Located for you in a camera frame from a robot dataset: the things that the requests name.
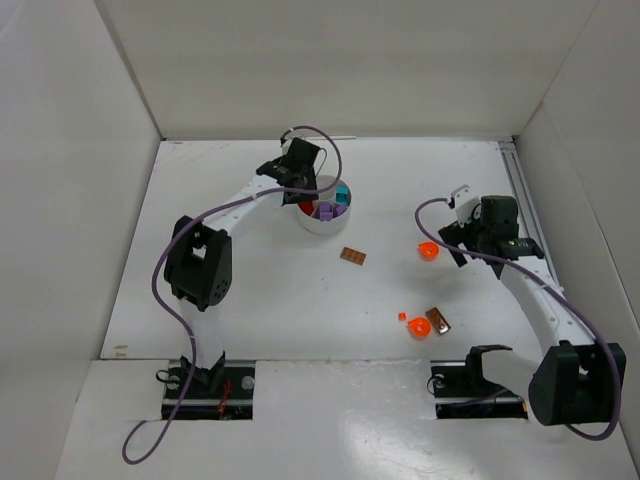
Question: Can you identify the red lego brick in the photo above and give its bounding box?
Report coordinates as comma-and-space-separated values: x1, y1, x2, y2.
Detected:
299, 201, 315, 216

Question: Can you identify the teal lego brick pair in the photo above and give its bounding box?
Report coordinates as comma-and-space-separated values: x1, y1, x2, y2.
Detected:
335, 186, 350, 206

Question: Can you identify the white round divided container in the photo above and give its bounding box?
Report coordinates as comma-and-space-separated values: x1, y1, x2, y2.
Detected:
296, 180, 352, 236

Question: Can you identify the orange round lego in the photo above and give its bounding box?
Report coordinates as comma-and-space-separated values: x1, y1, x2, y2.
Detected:
418, 241, 440, 261

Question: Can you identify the tan lego plate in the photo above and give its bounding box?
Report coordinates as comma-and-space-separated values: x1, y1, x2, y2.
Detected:
340, 247, 367, 266

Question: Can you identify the brown lego plate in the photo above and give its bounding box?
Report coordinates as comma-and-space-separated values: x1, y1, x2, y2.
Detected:
425, 307, 451, 336

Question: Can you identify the orange round lego dish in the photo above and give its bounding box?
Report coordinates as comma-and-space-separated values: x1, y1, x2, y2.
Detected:
407, 317, 432, 340

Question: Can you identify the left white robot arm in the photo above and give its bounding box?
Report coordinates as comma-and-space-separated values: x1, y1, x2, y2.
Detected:
163, 138, 321, 398

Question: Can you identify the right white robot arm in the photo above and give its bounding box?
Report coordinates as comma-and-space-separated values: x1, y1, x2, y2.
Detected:
438, 185, 626, 427

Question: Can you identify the aluminium rail right side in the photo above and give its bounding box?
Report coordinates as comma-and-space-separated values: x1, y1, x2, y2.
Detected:
498, 141, 542, 242

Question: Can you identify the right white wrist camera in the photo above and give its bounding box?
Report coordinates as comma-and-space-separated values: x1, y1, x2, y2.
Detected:
449, 184, 481, 228

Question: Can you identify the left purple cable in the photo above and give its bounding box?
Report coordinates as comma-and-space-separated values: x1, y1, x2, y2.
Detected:
121, 125, 344, 465

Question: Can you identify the purple cable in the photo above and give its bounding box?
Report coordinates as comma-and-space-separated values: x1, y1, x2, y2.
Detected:
413, 197, 624, 441
121, 125, 344, 465

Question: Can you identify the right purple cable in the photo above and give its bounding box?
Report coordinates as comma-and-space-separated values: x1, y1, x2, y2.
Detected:
413, 197, 624, 441

